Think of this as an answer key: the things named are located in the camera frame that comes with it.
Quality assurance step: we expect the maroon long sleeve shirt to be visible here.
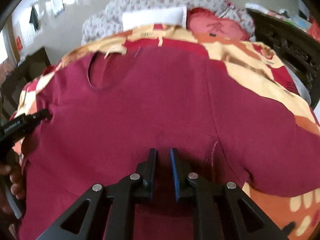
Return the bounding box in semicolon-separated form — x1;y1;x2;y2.
18;45;320;240

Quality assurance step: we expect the person's left hand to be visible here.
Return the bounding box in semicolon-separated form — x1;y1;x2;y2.
1;164;25;217

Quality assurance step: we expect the dark wooden desk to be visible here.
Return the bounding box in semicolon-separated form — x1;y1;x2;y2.
1;47;50;120

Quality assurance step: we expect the orange cream red blanket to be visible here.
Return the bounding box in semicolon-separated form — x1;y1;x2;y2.
10;23;320;240

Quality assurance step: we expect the bright window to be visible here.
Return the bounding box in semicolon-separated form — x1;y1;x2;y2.
0;30;8;64

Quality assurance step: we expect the dark wooden headboard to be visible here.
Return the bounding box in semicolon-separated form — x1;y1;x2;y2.
247;9;319;108

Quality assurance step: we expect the red heart cushion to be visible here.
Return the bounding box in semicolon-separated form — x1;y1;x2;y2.
187;8;249;41

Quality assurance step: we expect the white pillow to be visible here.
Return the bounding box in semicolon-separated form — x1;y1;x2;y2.
121;6;187;31

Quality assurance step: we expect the dark cloth hanging on wall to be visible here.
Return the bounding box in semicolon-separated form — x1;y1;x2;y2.
29;5;40;31

